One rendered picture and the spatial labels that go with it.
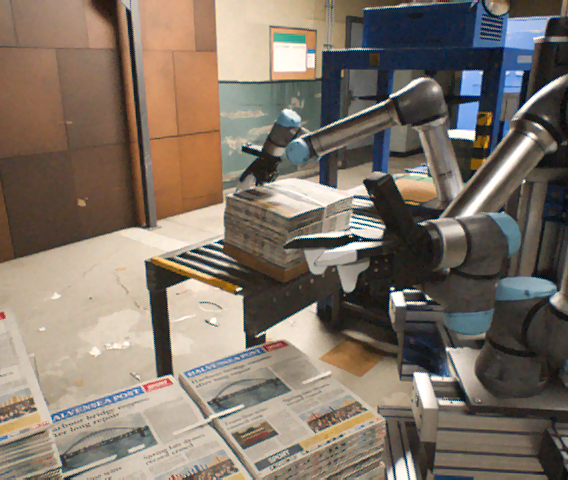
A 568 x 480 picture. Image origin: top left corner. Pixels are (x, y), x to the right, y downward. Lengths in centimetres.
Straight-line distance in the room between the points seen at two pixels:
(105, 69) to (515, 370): 422
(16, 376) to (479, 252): 68
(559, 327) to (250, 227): 99
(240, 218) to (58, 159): 308
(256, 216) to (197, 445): 87
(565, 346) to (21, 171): 406
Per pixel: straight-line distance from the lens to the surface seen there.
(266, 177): 181
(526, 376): 119
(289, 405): 106
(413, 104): 152
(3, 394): 78
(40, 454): 72
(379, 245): 67
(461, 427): 123
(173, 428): 103
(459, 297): 84
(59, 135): 462
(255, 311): 155
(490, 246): 81
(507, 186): 98
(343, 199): 180
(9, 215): 452
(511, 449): 130
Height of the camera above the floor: 147
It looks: 19 degrees down
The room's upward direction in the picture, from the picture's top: straight up
